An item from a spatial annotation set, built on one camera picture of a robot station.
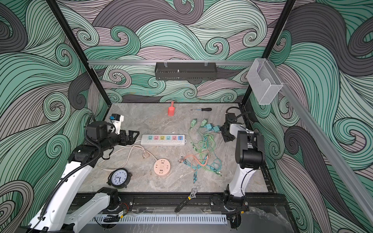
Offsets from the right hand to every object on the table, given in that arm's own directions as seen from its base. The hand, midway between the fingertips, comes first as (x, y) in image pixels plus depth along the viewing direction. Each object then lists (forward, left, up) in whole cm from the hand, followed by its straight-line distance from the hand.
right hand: (224, 132), depth 101 cm
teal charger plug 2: (+3, +5, 0) cm, 6 cm away
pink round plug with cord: (-18, +53, +3) cm, 56 cm away
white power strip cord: (-22, +51, +25) cm, 61 cm away
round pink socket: (-26, +41, +2) cm, 49 cm away
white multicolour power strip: (-8, +43, +2) cm, 43 cm away
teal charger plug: (+5, +10, 0) cm, 11 cm away
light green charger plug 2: (+7, +14, +2) cm, 16 cm away
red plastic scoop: (+20, +39, 0) cm, 44 cm away
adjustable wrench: (-40, +23, 0) cm, 46 cm away
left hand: (-15, +55, +25) cm, 62 cm away
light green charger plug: (+7, +22, +2) cm, 23 cm away
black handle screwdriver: (+22, +10, 0) cm, 24 cm away
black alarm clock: (-32, +65, +2) cm, 72 cm away
